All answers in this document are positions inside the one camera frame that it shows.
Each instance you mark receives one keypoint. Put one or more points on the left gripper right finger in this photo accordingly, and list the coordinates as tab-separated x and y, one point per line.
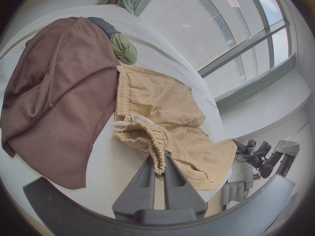
194	200

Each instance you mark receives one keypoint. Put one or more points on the window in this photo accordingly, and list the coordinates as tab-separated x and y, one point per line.
209	33

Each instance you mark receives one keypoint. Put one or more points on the brown garment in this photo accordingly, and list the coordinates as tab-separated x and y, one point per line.
61	95

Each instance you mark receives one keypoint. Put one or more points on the green garment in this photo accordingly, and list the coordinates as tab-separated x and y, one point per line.
124	49

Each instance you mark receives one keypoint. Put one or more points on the black garment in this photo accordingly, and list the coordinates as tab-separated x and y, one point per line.
105	26

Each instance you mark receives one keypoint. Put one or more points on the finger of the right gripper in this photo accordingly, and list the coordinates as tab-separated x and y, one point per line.
239	147

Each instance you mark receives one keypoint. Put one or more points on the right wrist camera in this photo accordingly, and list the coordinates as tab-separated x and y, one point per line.
251	144

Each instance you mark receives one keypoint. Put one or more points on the bed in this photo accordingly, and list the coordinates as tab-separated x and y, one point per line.
157	55

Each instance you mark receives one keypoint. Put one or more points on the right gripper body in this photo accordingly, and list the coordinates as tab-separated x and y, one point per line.
248	154

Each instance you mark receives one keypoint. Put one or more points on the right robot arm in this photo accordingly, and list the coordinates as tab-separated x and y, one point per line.
288	146

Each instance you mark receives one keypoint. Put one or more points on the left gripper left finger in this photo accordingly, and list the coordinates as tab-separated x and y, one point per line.
128	200

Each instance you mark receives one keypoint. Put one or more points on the tan shorts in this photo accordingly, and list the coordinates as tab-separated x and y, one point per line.
160	102

